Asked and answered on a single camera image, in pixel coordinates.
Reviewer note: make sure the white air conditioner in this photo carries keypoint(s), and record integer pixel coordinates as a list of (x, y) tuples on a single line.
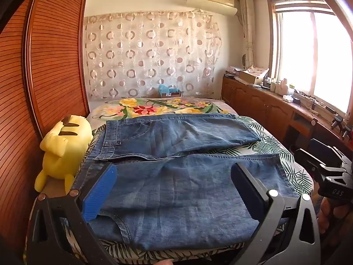
[(212, 5)]

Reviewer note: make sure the floral bed sheet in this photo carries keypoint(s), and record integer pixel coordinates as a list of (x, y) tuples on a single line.
[(143, 107)]

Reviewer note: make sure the open cardboard box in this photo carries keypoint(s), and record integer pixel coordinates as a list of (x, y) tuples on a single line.
[(249, 77)]

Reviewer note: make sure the person's right hand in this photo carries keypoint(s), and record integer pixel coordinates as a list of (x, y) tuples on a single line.
[(335, 216)]

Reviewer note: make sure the bundled pale window curtain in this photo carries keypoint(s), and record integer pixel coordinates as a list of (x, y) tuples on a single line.
[(246, 27)]

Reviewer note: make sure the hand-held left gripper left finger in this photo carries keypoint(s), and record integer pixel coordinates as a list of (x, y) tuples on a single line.
[(99, 190)]

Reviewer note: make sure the floral paper sheet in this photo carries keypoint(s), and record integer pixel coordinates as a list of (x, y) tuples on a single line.
[(259, 69)]

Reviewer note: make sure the sheer circle-pattern curtain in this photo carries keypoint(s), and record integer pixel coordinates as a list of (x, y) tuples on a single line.
[(154, 55)]

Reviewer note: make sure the long wooden cabinet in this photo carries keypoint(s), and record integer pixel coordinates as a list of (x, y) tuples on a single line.
[(264, 107)]

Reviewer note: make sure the small cardboard box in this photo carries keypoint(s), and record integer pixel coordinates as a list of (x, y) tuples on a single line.
[(173, 94)]

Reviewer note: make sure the yellow plush toy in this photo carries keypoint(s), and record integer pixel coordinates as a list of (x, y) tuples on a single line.
[(63, 149)]

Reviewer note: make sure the wood-framed window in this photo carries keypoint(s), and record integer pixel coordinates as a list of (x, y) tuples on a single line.
[(325, 60)]

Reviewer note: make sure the pale plastic jug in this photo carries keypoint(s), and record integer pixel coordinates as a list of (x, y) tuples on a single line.
[(284, 86)]

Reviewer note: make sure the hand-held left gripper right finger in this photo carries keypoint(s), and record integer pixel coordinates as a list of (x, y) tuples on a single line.
[(245, 196)]

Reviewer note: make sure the white bottle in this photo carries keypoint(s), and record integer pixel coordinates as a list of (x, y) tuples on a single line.
[(273, 86)]

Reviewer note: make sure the blue denim pants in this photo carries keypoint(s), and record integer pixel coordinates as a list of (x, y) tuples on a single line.
[(179, 187)]

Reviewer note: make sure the slatted wooden wardrobe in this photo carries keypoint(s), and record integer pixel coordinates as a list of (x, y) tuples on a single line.
[(55, 60)]

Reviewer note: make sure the small black box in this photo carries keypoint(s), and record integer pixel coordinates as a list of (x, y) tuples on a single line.
[(296, 100)]

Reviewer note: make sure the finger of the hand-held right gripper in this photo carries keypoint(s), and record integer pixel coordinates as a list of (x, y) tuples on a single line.
[(310, 162), (322, 149)]

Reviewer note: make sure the leaf-print blanket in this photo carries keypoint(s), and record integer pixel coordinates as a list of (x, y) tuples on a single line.
[(275, 143)]

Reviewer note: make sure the white tissue pack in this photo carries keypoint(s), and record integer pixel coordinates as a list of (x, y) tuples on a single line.
[(287, 98)]

